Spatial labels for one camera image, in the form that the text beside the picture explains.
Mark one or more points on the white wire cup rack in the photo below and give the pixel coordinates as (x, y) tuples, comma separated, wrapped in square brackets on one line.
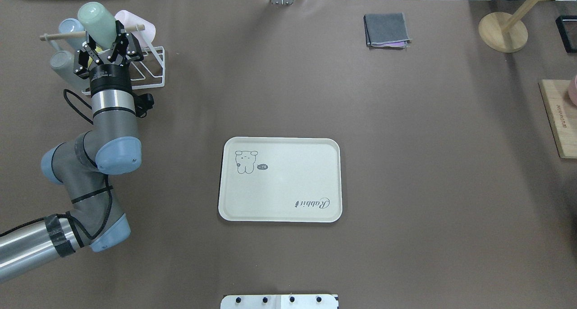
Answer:
[(145, 74)]

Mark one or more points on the wooden stand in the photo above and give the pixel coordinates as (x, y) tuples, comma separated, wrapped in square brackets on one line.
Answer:
[(505, 32)]

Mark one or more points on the folded grey cloth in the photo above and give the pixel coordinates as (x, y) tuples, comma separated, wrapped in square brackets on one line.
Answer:
[(386, 30)]

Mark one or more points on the green cup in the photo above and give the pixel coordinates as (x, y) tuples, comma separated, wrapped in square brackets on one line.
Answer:
[(99, 23)]

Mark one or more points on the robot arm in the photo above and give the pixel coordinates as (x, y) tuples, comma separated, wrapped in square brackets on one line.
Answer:
[(85, 164)]

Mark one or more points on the bamboo cutting board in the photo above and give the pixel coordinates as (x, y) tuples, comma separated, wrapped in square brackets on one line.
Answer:
[(562, 115)]

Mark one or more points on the pink cup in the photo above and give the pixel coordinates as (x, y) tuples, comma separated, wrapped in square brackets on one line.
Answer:
[(142, 29)]

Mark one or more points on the dark wooden box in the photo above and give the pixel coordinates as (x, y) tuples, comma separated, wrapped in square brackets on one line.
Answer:
[(567, 27)]

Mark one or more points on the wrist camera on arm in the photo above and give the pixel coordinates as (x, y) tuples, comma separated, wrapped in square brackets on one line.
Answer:
[(143, 103)]

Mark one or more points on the grey cup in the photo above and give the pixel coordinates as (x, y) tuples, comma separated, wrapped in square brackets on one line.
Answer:
[(62, 63)]

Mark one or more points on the blue cup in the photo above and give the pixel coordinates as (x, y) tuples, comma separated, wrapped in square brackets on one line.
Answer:
[(72, 25)]

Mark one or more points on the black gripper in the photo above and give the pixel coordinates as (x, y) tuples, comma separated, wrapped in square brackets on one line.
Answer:
[(110, 78)]

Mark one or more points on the cream rabbit tray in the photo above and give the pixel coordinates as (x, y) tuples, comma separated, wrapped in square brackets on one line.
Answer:
[(281, 180)]

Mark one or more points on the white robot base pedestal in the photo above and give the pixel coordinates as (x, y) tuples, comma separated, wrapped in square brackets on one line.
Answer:
[(281, 301)]

